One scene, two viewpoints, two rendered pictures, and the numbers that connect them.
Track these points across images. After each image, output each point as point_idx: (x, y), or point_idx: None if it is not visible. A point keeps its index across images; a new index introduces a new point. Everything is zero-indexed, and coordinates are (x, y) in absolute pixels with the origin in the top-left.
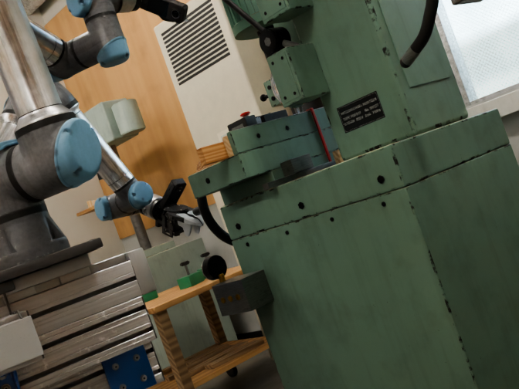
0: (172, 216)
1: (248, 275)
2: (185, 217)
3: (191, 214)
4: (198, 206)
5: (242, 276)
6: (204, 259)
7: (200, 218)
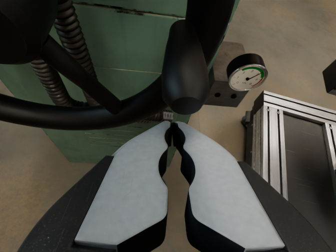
0: (316, 238)
1: (230, 42)
2: (223, 162)
3: (154, 177)
4: (231, 13)
5: (227, 54)
6: (263, 66)
7: (164, 121)
